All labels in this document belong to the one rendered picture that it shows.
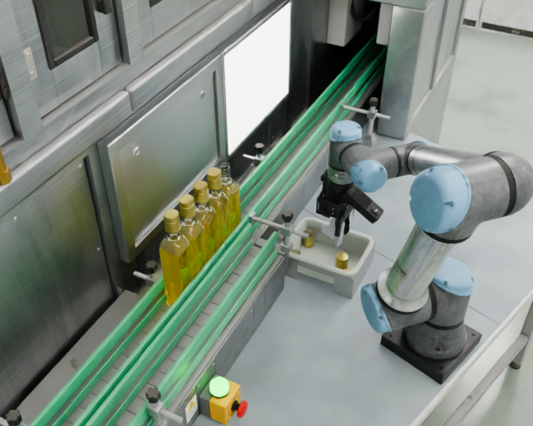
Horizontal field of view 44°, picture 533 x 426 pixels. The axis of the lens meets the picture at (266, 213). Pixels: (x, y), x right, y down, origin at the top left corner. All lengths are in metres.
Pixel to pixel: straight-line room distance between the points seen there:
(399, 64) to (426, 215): 1.18
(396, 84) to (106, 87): 1.22
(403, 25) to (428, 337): 1.06
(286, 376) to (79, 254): 0.58
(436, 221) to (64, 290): 0.81
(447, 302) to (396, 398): 0.27
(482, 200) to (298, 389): 0.70
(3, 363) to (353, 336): 0.84
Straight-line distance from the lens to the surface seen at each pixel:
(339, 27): 2.49
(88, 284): 1.58
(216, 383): 1.52
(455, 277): 1.57
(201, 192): 1.52
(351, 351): 1.72
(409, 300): 1.46
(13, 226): 1.32
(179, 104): 1.61
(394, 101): 2.39
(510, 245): 2.10
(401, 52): 2.30
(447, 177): 1.17
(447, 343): 1.67
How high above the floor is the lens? 2.09
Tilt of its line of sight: 40 degrees down
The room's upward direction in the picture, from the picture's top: straight up
